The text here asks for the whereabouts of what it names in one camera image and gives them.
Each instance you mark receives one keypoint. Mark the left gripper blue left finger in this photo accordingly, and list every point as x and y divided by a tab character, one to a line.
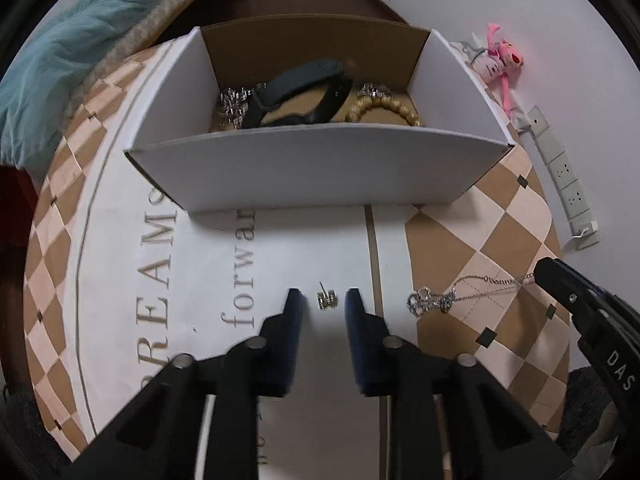
291	327

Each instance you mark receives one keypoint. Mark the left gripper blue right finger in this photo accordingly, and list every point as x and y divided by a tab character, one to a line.
358	332

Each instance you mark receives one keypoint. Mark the small silver earring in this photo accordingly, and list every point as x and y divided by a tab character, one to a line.
327	298

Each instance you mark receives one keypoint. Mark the black smart watch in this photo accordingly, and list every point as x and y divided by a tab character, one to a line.
324	72

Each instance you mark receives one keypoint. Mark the checkered tablecloth with lettering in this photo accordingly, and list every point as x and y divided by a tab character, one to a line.
119	279

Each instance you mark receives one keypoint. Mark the white cardboard box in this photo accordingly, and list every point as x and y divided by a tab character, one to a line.
306	110

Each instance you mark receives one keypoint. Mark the pink panther plush toy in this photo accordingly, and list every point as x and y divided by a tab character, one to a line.
498	62

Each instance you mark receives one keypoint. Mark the bed mattress patterned sheet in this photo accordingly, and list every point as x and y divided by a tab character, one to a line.
150	25

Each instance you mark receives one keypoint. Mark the teal blue duvet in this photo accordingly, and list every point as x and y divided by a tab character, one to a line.
43	77

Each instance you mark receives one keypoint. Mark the white charger plug with cable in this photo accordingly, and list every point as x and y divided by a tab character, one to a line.
585	230

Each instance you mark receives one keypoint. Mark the white wall power strip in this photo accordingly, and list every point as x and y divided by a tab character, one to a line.
564	178

